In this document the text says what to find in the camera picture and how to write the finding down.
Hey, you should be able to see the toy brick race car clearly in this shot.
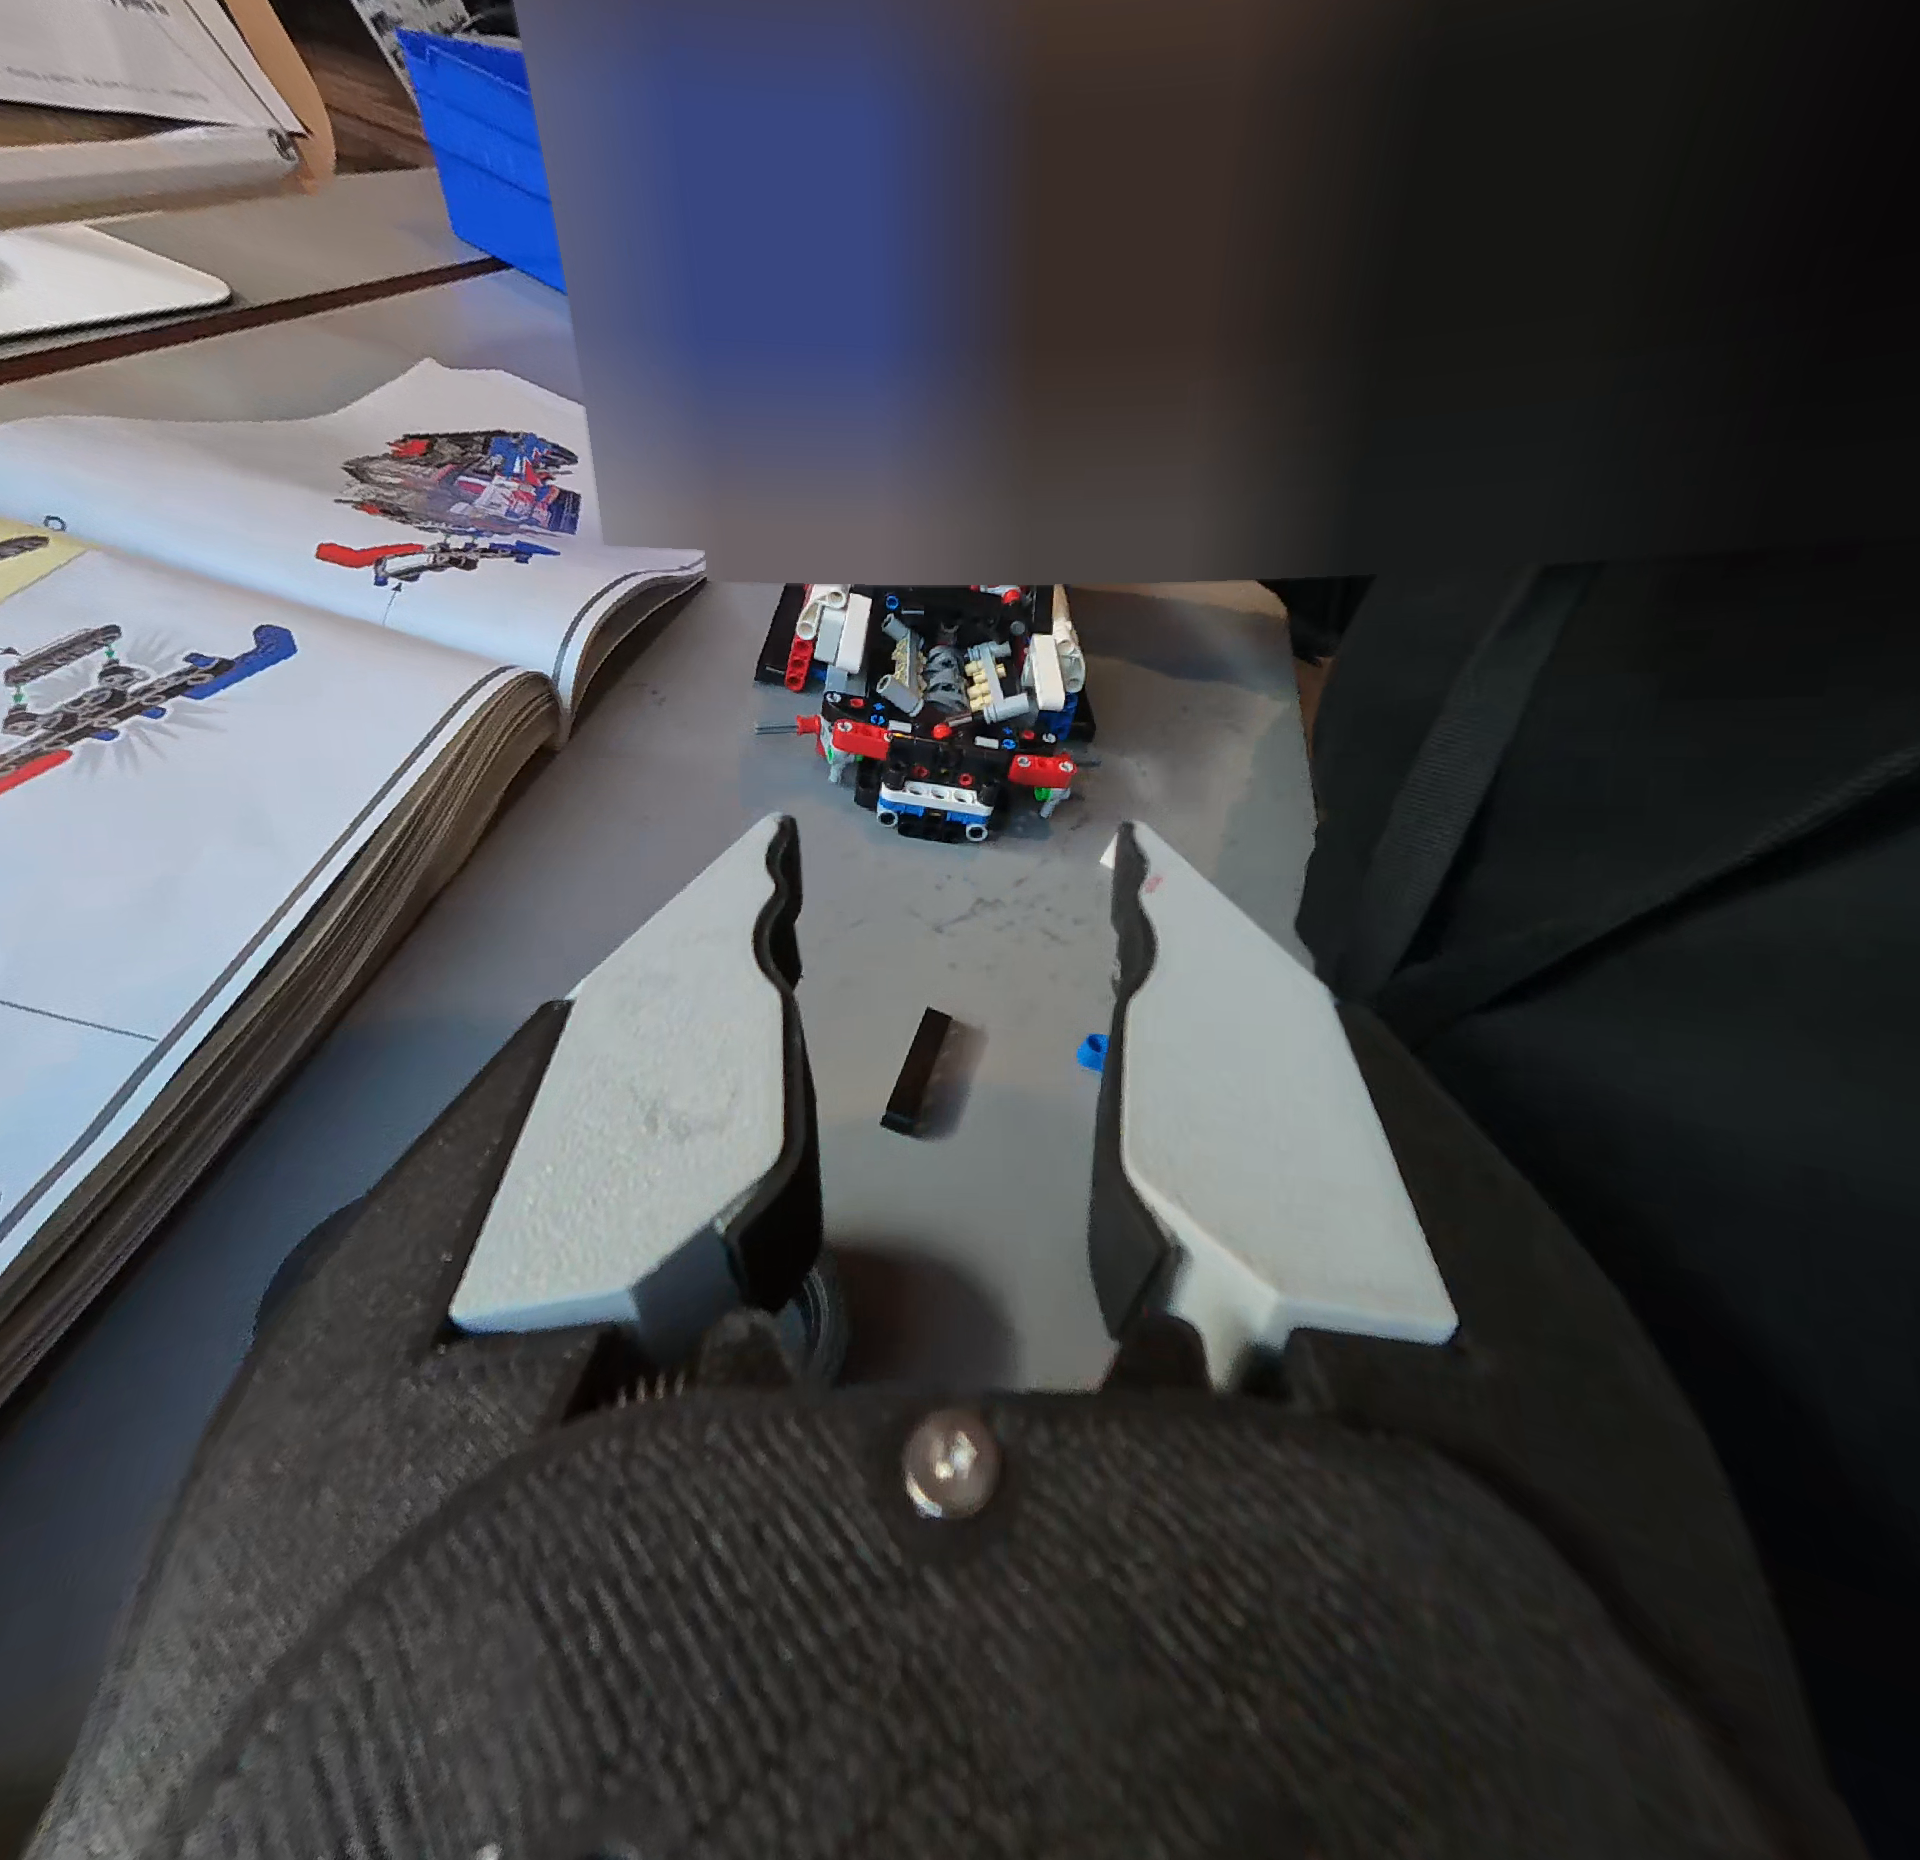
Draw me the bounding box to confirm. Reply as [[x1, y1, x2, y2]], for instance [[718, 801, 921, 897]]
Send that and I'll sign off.
[[754, 581, 1105, 846]]

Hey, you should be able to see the black straight beam piece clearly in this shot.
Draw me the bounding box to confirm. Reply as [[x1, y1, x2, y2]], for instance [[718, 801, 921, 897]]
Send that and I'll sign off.
[[881, 1006, 960, 1139]]

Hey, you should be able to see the instruction booklet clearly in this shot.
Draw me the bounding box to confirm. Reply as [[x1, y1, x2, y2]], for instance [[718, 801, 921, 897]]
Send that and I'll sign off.
[[0, 355, 711, 1409]]

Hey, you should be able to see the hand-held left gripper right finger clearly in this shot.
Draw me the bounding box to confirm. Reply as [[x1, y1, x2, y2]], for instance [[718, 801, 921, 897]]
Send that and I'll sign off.
[[1086, 820, 1460, 1394]]

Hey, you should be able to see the blue plastic bin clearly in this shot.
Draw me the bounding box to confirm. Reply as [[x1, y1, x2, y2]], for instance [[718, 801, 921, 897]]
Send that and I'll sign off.
[[394, 24, 573, 296]]

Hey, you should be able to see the black rubber toy tire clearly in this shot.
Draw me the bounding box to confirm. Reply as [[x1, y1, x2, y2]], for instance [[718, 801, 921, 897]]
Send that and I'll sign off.
[[772, 1260, 861, 1390]]

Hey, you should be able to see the person's black-clothed body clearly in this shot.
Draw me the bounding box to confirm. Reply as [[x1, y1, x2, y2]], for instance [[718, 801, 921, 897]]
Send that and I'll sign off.
[[1286, 561, 1920, 1860]]

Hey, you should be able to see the printed brick instruction sheet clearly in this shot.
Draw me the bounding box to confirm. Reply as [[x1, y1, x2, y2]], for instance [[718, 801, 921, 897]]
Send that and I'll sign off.
[[0, 0, 306, 134]]

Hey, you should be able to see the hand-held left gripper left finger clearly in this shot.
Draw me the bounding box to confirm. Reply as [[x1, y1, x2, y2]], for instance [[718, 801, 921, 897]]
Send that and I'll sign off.
[[446, 813, 829, 1337]]

